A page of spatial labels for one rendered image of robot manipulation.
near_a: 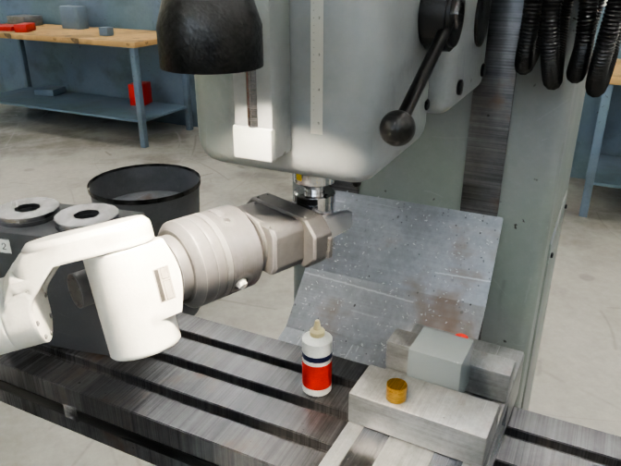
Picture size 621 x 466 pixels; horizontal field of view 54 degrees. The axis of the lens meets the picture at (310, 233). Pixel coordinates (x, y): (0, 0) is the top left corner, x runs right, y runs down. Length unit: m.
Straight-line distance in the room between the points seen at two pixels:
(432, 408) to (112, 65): 6.15
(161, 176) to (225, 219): 2.36
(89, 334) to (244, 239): 0.43
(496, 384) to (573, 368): 1.98
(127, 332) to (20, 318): 0.09
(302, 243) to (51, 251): 0.24
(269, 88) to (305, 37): 0.06
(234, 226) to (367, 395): 0.24
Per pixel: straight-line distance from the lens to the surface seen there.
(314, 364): 0.82
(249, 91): 0.54
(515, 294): 1.09
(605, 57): 0.78
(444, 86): 0.72
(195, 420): 0.84
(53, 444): 2.37
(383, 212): 1.07
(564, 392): 2.59
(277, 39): 0.54
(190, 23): 0.42
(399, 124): 0.51
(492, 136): 0.99
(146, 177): 2.97
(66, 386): 0.94
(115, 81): 6.66
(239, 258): 0.59
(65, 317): 0.98
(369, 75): 0.54
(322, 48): 0.55
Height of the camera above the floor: 1.51
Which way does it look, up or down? 24 degrees down
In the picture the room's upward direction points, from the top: straight up
